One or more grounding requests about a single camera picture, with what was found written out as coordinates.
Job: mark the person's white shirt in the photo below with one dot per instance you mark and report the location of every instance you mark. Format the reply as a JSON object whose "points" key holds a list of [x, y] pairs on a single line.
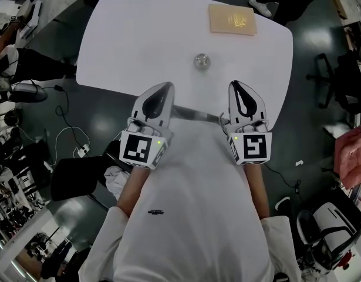
{"points": [[195, 201]]}

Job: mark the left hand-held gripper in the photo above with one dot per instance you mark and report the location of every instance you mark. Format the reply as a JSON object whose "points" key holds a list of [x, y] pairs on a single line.
{"points": [[137, 148]]}

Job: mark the crumpled white cloth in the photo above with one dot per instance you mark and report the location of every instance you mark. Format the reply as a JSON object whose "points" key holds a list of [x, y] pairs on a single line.
{"points": [[114, 181]]}

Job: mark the white paper scrap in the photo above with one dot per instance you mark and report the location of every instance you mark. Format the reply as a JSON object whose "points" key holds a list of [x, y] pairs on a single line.
{"points": [[299, 163]]}

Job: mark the pink cloth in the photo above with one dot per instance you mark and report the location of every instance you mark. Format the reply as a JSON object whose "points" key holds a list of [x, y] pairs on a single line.
{"points": [[352, 160]]}

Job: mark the person's left forearm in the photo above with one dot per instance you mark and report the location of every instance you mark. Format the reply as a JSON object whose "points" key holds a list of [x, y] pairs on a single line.
{"points": [[133, 189]]}

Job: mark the black office chair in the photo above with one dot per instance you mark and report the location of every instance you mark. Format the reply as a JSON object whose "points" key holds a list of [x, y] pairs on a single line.
{"points": [[341, 84]]}

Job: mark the grey rounded chair base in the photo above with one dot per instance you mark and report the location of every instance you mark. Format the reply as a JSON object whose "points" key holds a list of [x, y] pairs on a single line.
{"points": [[29, 93]]}

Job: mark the black chair seat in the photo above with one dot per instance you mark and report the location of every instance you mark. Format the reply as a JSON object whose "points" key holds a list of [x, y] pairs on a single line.
{"points": [[77, 178]]}

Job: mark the white power strip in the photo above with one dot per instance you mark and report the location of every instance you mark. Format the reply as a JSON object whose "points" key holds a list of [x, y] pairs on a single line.
{"points": [[83, 151]]}

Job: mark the white and black chair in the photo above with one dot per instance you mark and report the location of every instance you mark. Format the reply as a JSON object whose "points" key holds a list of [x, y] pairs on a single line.
{"points": [[333, 231]]}

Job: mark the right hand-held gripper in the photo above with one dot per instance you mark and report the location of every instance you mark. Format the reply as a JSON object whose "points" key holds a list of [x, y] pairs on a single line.
{"points": [[252, 147]]}

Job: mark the person's right forearm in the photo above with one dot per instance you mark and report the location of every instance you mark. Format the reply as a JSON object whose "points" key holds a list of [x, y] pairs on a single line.
{"points": [[258, 189]]}

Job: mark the white device on desk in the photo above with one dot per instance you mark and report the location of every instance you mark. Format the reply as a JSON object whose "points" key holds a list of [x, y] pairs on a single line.
{"points": [[32, 19]]}

